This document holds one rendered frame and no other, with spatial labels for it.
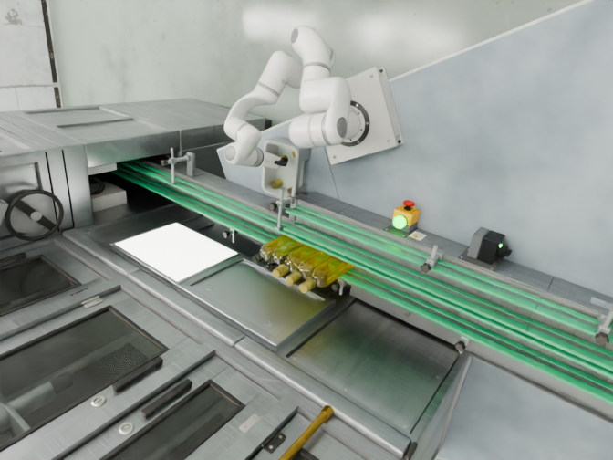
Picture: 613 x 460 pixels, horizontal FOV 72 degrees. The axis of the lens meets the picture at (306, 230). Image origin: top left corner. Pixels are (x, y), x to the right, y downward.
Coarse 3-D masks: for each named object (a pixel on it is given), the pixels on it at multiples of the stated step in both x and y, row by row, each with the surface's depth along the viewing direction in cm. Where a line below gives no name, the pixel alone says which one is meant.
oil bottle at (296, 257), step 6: (306, 246) 157; (294, 252) 152; (300, 252) 153; (306, 252) 153; (312, 252) 154; (288, 258) 148; (294, 258) 148; (300, 258) 149; (294, 264) 147; (294, 270) 148
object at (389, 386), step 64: (128, 192) 231; (0, 256) 164; (64, 256) 170; (0, 320) 133; (64, 320) 137; (128, 320) 139; (192, 320) 139; (320, 320) 147; (384, 320) 153; (0, 384) 112; (64, 384) 114; (128, 384) 116; (192, 384) 118; (256, 384) 121; (320, 384) 118; (384, 384) 125; (448, 384) 126; (0, 448) 96; (64, 448) 96; (128, 448) 100; (192, 448) 101; (256, 448) 102; (320, 448) 105; (384, 448) 104
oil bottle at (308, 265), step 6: (318, 252) 154; (306, 258) 149; (312, 258) 150; (318, 258) 150; (324, 258) 151; (300, 264) 146; (306, 264) 146; (312, 264) 146; (318, 264) 148; (306, 270) 144; (312, 270) 145; (306, 276) 145
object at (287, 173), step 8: (272, 144) 174; (280, 144) 167; (272, 152) 176; (280, 152) 177; (288, 152) 175; (296, 152) 163; (288, 160) 176; (296, 160) 164; (264, 168) 176; (272, 168) 179; (280, 168) 180; (288, 168) 177; (296, 168) 166; (264, 176) 177; (272, 176) 181; (280, 176) 181; (288, 176) 179; (264, 184) 179; (288, 184) 180; (272, 192) 177
